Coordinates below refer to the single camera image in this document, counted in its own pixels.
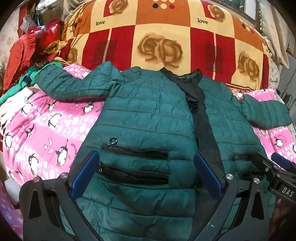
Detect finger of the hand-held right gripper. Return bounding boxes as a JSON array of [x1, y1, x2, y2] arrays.
[[251, 152, 286, 186], [272, 152, 296, 173]]

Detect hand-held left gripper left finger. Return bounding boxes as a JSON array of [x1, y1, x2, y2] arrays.
[[19, 150, 102, 241]]

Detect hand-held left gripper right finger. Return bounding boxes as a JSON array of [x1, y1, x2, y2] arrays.
[[192, 152, 277, 241]]

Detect green quilted jacket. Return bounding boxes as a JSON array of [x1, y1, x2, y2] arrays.
[[35, 61, 292, 241]]

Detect pink penguin blanket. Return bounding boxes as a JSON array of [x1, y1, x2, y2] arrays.
[[2, 62, 296, 186]]

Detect purple floral sheet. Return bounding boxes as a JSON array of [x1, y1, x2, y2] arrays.
[[0, 181, 25, 234]]

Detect white cloth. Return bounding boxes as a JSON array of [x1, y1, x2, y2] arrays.
[[0, 87, 34, 123]]

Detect green cloth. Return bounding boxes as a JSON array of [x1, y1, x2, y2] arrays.
[[0, 59, 64, 105]]

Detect floral cushion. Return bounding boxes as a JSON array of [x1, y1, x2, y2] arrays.
[[260, 9, 290, 69]]

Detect red ruffled cloth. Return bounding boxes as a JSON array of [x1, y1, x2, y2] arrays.
[[3, 21, 66, 87]]

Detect rose patterned checkered blanket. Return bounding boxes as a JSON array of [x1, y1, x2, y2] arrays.
[[61, 0, 271, 91]]

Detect clear plastic bag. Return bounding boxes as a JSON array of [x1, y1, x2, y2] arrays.
[[20, 14, 38, 32]]

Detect black charger cables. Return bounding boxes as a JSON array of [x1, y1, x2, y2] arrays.
[[279, 89, 296, 110]]

